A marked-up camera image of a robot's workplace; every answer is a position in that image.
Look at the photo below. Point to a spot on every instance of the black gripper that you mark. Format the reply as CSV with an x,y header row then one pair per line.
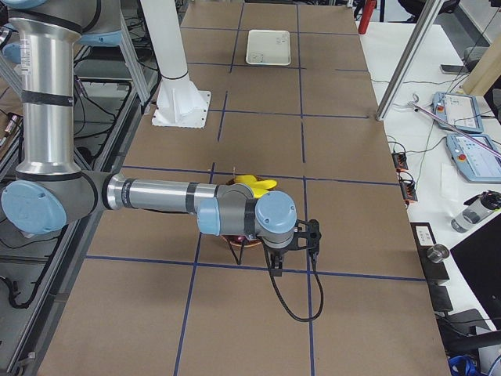
x,y
275,251

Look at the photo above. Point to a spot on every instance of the woven wicker basket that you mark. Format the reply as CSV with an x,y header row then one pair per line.
x,y
238,240

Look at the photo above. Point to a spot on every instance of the yellow banana rear basket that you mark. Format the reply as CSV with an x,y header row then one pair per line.
x,y
254,182

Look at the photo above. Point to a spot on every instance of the orange circuit board lower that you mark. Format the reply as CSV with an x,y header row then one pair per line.
x,y
408,189

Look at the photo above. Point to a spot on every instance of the orange circuit board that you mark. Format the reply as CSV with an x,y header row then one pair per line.
x,y
400,161
408,189

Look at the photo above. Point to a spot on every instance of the orange circuit board upper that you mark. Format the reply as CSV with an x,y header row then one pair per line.
x,y
400,161

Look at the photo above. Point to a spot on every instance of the small steel cup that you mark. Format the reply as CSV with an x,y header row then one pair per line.
x,y
437,253

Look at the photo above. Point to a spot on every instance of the clear water bottle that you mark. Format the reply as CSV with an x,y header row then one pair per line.
x,y
477,209

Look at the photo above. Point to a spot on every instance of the reacher grabber stick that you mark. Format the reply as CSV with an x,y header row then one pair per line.
x,y
453,128

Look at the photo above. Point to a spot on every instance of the white rectangular plastic tray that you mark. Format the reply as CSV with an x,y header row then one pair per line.
x,y
268,48

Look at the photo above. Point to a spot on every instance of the lower teach pendant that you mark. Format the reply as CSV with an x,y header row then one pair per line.
x,y
472,158

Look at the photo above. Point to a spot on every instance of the teach pendant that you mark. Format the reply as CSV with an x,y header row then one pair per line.
x,y
472,158
459,110

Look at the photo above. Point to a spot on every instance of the upper teach pendant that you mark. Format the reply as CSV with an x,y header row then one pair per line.
x,y
459,110

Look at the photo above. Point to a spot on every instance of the red fire extinguisher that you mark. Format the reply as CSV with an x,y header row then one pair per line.
x,y
367,12

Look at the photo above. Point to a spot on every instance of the white pedestal column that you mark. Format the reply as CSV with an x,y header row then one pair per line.
x,y
179,102

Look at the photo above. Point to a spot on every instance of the aluminium frame post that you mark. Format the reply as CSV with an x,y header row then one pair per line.
x,y
423,25

